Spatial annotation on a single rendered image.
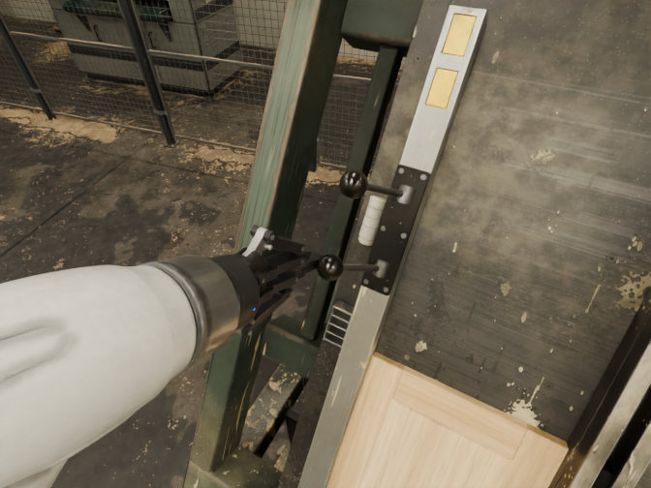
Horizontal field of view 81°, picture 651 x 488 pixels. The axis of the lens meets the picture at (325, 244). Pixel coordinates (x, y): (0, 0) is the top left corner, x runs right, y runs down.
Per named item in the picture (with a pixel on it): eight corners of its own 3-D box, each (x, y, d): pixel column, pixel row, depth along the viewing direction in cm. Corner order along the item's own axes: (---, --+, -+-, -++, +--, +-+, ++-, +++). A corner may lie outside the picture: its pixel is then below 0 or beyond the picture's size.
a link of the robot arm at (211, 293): (106, 347, 32) (162, 323, 38) (187, 398, 29) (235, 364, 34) (119, 247, 30) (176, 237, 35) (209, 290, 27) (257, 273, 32)
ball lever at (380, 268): (374, 274, 62) (308, 274, 54) (381, 252, 61) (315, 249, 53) (390, 284, 59) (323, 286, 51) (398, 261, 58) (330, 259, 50)
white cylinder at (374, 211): (373, 195, 64) (360, 239, 66) (368, 195, 61) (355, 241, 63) (390, 199, 63) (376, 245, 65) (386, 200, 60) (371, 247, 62)
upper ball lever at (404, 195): (397, 203, 59) (330, 192, 51) (405, 180, 58) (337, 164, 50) (415, 211, 56) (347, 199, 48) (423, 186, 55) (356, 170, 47)
